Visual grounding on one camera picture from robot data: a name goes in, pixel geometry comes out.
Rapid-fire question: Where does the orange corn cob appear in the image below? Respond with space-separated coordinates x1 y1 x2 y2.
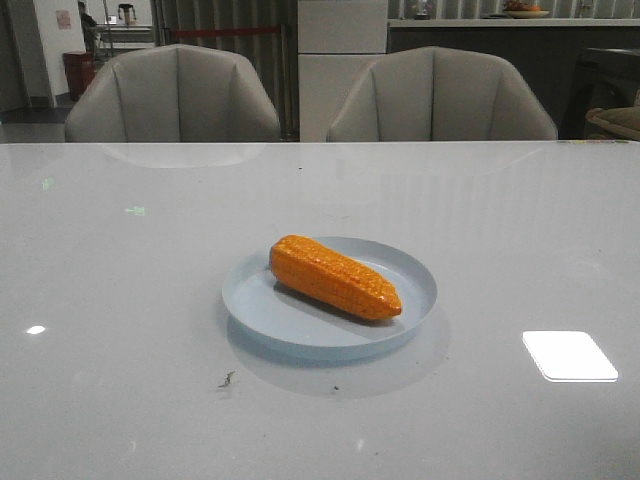
269 235 403 321

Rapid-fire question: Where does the light blue plate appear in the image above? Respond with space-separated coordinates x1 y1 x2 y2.
222 236 438 363

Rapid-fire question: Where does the right grey upholstered chair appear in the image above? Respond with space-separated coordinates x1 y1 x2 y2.
326 46 557 142

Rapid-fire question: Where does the grey upholstered chair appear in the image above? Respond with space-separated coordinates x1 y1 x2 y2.
326 46 557 142
64 44 280 143

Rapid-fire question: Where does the white drawer cabinet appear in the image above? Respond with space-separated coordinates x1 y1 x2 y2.
297 1 388 142

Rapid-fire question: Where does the left grey upholstered chair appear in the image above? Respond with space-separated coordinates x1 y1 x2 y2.
64 44 280 143

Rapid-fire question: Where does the red barrier belt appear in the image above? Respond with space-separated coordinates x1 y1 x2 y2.
169 25 282 38

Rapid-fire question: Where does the red bin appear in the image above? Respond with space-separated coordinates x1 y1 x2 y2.
63 51 95 101

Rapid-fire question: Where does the fruit bowl on counter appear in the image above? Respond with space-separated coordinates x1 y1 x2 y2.
503 0 549 19

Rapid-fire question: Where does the dark grey counter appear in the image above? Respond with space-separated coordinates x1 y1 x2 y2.
387 18 639 139

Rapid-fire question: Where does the beige cushioned seat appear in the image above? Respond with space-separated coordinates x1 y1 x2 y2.
585 106 639 141

